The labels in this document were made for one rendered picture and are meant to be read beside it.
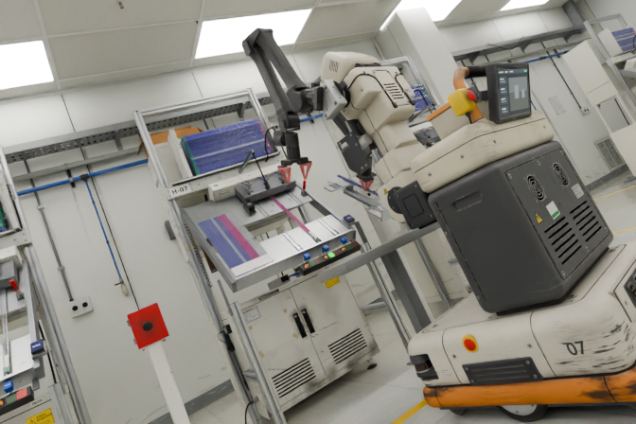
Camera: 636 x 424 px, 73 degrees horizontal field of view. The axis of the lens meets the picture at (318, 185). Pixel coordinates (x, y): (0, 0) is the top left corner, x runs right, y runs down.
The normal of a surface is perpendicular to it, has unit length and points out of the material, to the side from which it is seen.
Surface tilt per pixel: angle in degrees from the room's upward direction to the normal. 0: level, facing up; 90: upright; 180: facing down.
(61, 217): 90
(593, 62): 90
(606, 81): 90
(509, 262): 90
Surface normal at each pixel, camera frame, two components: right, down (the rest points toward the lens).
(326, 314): 0.37, -0.33
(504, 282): -0.72, 0.20
